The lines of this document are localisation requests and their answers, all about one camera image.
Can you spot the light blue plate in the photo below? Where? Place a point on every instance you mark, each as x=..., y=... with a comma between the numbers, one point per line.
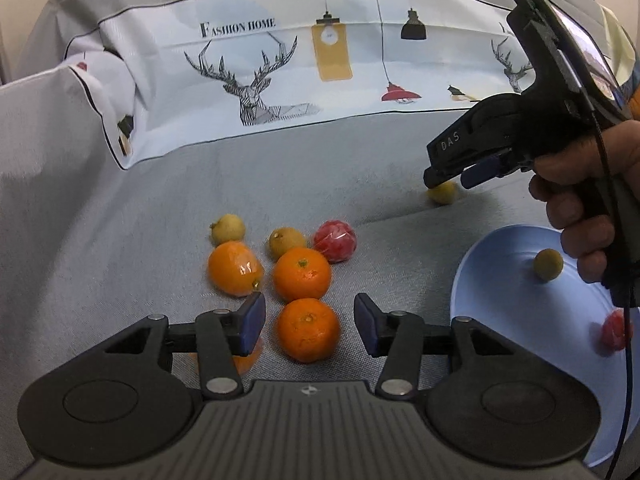
x=500, y=280

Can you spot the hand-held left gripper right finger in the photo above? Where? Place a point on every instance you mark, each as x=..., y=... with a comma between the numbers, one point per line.
x=364, y=321

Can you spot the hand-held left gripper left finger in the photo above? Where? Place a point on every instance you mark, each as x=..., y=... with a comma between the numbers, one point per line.
x=252, y=321

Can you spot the grey sofa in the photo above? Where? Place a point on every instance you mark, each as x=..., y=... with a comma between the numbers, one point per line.
x=125, y=220

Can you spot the pale yellow cloth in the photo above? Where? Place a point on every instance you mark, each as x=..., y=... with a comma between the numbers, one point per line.
x=617, y=40

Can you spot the red fruit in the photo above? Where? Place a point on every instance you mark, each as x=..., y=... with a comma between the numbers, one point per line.
x=614, y=331
x=335, y=241

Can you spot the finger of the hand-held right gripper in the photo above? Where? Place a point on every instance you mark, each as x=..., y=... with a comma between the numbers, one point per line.
x=477, y=172
x=465, y=142

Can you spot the small yellow longan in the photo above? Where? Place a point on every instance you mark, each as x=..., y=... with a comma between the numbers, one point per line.
x=285, y=241
x=444, y=194
x=227, y=230
x=547, y=264

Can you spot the deer printed sofa cloth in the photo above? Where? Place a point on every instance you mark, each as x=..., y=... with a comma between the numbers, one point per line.
x=350, y=95

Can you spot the glossy orange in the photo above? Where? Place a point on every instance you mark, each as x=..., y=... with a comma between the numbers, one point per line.
x=232, y=267

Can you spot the person's right hand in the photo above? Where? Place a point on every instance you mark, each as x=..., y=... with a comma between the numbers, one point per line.
x=575, y=175

